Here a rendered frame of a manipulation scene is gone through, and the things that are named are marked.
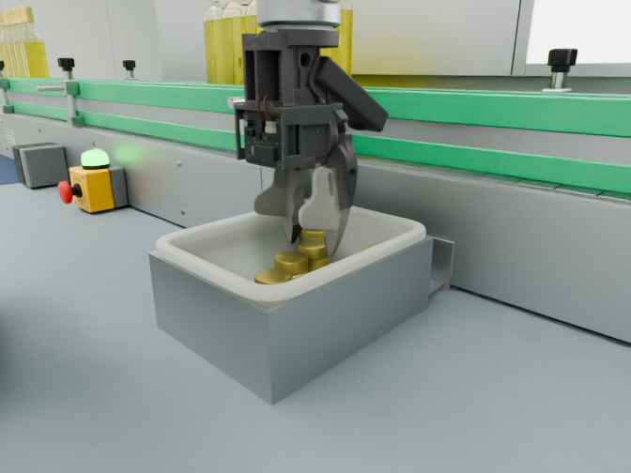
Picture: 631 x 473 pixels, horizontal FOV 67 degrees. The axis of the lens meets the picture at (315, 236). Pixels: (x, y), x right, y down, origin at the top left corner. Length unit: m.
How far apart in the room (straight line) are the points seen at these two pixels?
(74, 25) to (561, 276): 6.62
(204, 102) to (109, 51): 6.32
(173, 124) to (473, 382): 0.57
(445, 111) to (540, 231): 0.16
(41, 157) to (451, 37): 0.83
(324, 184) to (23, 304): 0.35
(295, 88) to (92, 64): 6.50
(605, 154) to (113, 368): 0.47
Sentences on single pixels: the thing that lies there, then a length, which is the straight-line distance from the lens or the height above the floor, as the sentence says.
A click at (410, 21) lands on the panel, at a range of 0.78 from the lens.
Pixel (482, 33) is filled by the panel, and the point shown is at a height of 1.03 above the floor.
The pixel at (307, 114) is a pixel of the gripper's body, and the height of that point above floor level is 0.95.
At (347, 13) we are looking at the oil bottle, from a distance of 0.71.
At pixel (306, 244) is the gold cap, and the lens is 0.51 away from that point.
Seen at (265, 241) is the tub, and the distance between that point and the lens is 0.54.
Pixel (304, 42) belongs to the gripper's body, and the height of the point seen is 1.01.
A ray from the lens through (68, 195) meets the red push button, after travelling 0.91.
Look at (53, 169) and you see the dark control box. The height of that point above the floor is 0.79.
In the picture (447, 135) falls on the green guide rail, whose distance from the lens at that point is 0.56.
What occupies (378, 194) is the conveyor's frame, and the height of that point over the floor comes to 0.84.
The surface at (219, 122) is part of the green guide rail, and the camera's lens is 0.69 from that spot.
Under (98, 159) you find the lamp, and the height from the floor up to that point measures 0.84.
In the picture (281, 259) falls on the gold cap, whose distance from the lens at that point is 0.47.
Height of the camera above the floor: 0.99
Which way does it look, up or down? 19 degrees down
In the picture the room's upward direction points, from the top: straight up
